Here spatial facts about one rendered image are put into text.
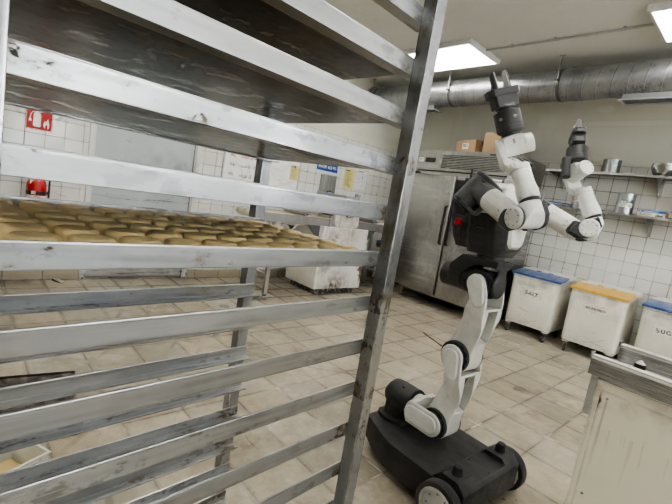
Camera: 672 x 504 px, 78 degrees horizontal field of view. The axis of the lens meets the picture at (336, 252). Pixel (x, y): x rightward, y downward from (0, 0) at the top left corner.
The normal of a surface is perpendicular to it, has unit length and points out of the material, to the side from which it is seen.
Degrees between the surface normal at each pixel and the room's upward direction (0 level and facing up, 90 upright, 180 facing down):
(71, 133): 90
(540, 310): 92
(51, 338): 90
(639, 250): 90
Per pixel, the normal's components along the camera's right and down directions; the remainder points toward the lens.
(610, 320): -0.70, 0.01
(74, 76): 0.70, 0.21
